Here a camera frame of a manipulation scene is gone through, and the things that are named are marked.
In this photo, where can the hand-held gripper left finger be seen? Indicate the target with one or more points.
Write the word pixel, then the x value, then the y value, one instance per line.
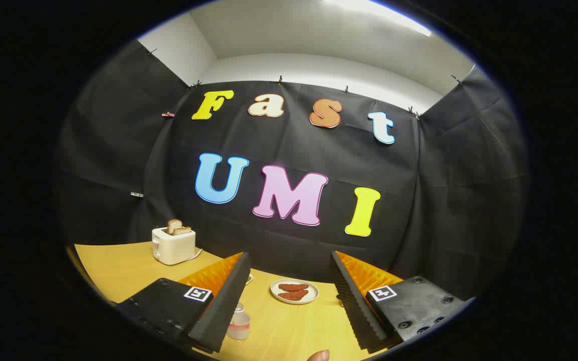
pixel 224 301

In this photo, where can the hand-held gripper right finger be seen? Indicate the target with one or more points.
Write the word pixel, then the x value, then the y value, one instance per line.
pixel 351 306

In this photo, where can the clear juice bottle pink label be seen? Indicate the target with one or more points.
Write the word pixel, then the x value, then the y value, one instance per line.
pixel 239 326

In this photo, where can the small white divided dish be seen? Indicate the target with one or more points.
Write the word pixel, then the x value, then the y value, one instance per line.
pixel 250 279

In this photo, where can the round white plate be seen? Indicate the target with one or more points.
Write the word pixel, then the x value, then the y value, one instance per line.
pixel 275 293

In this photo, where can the red meat patty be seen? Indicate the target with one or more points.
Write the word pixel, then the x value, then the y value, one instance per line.
pixel 293 287
pixel 293 296

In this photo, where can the cream toaster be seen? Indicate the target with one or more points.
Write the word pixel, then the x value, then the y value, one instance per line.
pixel 172 246

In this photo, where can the toast slice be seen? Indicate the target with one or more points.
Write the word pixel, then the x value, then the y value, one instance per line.
pixel 183 230
pixel 173 225

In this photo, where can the wooden table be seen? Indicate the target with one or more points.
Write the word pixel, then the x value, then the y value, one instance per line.
pixel 118 265

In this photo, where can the silver clip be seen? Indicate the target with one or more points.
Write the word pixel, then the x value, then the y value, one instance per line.
pixel 137 194

